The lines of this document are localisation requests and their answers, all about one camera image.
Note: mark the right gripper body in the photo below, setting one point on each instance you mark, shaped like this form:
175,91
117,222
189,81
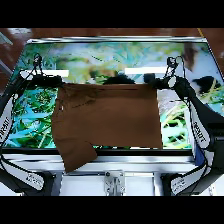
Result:
155,81

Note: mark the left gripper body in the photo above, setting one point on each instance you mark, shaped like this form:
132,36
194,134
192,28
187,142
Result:
48,81

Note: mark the brown shirt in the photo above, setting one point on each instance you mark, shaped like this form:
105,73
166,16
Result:
110,116

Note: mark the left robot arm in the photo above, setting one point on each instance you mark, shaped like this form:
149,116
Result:
6,123

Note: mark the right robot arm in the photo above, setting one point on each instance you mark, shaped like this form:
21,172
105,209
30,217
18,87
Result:
200,130

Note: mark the silver frame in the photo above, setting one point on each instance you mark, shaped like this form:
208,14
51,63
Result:
133,166

